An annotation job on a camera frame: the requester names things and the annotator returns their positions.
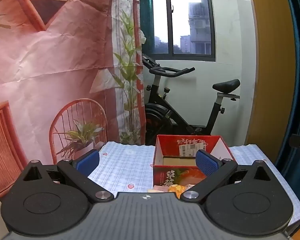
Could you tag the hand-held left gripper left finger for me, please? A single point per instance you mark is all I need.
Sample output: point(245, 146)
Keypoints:
point(88, 160)

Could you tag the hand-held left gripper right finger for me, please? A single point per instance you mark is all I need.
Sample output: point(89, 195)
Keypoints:
point(206, 162)

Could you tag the red cardboard box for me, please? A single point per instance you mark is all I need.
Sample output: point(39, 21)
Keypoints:
point(187, 155)

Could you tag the orange flower patterned towel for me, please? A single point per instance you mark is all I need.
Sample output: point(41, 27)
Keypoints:
point(177, 189)

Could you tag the cream knitted cloth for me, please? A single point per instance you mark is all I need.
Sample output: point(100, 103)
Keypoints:
point(157, 189)

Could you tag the blue checkered tablecloth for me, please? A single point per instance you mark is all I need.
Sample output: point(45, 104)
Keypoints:
point(125, 162)

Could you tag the blue curtain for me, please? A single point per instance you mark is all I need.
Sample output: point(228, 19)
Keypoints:
point(298, 80)

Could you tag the black exercise bike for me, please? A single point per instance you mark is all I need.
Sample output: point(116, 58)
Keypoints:
point(180, 100)

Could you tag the yellow wooden panel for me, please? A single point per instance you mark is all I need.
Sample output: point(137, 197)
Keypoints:
point(270, 67)

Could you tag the dark framed window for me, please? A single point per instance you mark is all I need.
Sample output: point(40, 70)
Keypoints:
point(182, 17)

